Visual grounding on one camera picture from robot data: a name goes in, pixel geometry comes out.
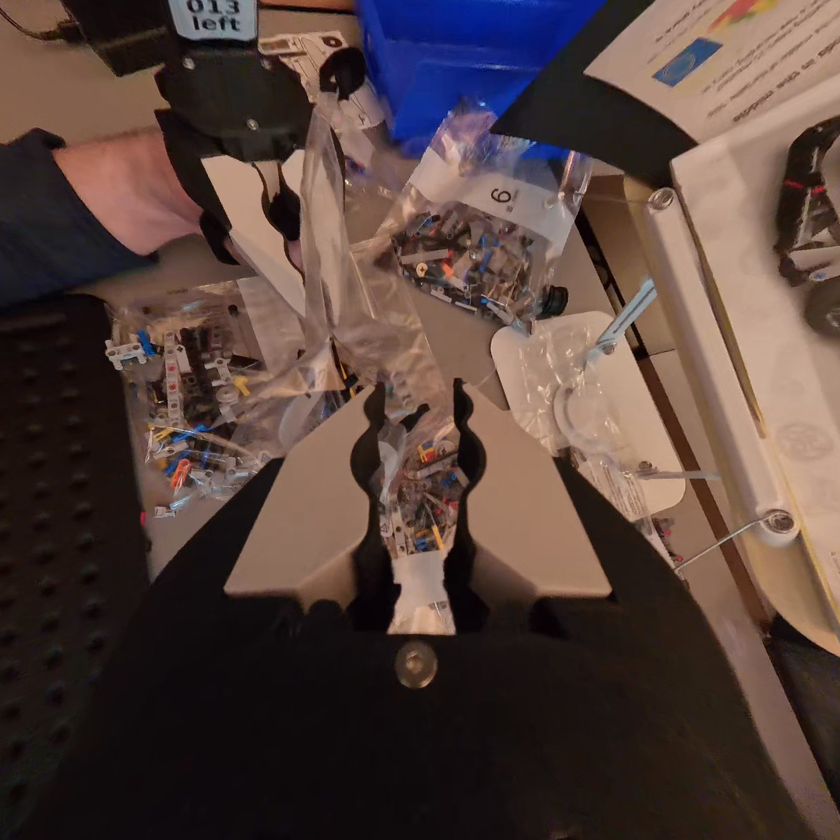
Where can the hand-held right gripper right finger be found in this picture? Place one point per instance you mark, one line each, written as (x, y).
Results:
(538, 525)

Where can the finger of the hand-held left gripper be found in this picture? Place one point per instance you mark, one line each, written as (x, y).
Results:
(243, 216)
(295, 170)

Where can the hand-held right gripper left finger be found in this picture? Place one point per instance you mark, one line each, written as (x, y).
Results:
(295, 525)

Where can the clear lego parts bag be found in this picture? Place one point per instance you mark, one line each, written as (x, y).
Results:
(387, 341)
(472, 262)

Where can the person's left forearm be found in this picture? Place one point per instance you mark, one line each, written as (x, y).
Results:
(46, 216)

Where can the white lego connector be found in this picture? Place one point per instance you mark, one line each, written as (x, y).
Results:
(165, 512)

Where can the person's left hand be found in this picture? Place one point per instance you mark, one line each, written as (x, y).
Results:
(131, 190)

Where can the white sticker sheet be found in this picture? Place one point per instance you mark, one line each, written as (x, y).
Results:
(295, 59)

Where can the empty clear plastic bag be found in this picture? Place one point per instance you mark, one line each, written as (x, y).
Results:
(590, 407)

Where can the black power adapter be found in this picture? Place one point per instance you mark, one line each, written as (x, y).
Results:
(111, 39)

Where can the light blue slotted bar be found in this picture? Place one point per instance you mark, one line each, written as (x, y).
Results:
(623, 318)
(682, 474)

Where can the small open parts bag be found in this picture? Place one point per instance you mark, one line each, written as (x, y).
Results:
(197, 394)

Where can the blue plastic bin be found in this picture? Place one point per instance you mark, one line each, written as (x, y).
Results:
(446, 65)

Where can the white rod with ball end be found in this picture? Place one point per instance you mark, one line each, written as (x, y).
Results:
(722, 543)

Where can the black round knob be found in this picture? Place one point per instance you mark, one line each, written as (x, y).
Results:
(553, 302)

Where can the dark perforated panel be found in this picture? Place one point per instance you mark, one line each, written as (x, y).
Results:
(65, 525)

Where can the white rounded container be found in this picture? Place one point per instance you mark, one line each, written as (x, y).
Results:
(689, 308)

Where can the black pointed panel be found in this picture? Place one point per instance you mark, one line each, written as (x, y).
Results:
(590, 118)

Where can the white printed paper sheet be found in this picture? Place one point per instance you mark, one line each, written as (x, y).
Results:
(722, 59)

